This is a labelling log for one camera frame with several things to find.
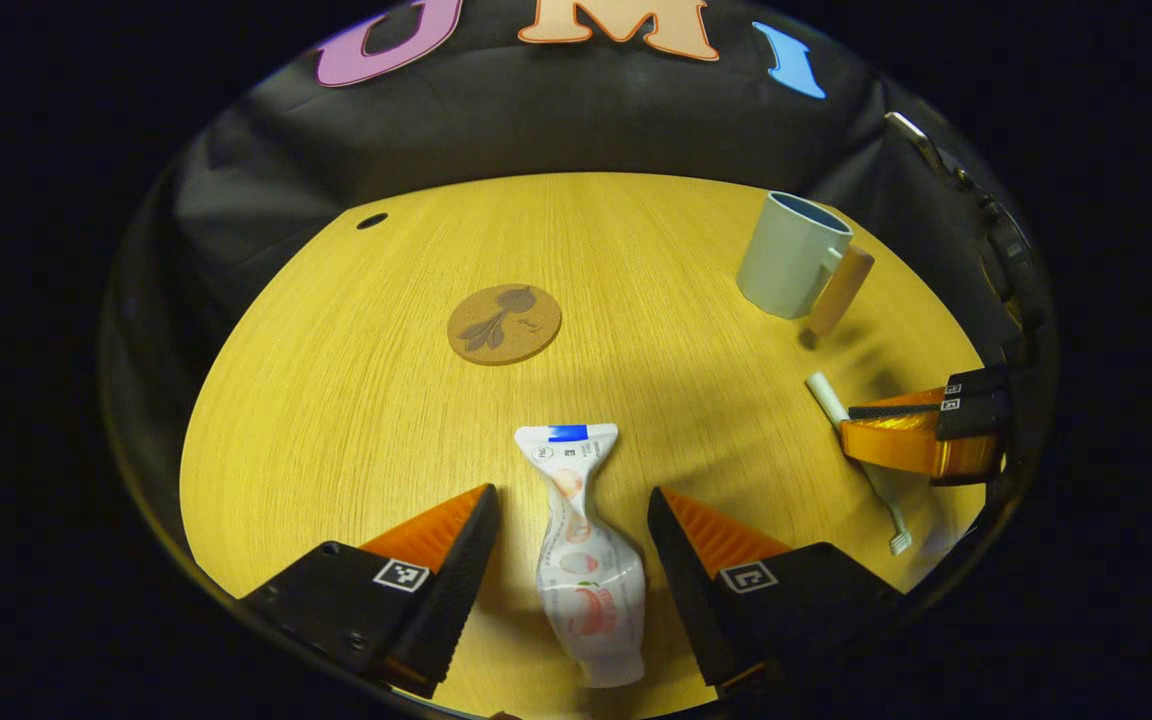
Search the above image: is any white toothpaste tube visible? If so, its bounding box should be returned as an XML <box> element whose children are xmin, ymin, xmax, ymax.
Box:
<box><xmin>514</xmin><ymin>423</ymin><xmax>647</xmax><ymax>689</ymax></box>

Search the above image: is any round cork coaster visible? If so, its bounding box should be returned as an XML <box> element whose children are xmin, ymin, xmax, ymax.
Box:
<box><xmin>447</xmin><ymin>284</ymin><xmax>563</xmax><ymax>366</ymax></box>

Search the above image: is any black backdrop cloth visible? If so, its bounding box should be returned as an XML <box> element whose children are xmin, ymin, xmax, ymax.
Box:
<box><xmin>101</xmin><ymin>0</ymin><xmax>1037</xmax><ymax>561</ymax></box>

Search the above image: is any pale green toothbrush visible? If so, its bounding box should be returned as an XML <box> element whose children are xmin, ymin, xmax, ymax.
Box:
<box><xmin>804</xmin><ymin>372</ymin><xmax>913</xmax><ymax>557</ymax></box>

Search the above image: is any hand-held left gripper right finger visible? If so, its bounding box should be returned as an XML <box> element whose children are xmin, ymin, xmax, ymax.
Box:
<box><xmin>648</xmin><ymin>487</ymin><xmax>905</xmax><ymax>701</ymax></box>

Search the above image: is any pale green cup wooden handle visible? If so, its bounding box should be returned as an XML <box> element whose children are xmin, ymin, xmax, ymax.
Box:
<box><xmin>736</xmin><ymin>191</ymin><xmax>875</xmax><ymax>341</ymax></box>

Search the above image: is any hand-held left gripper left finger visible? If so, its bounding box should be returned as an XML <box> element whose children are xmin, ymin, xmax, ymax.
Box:
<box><xmin>241</xmin><ymin>483</ymin><xmax>500</xmax><ymax>699</ymax></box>

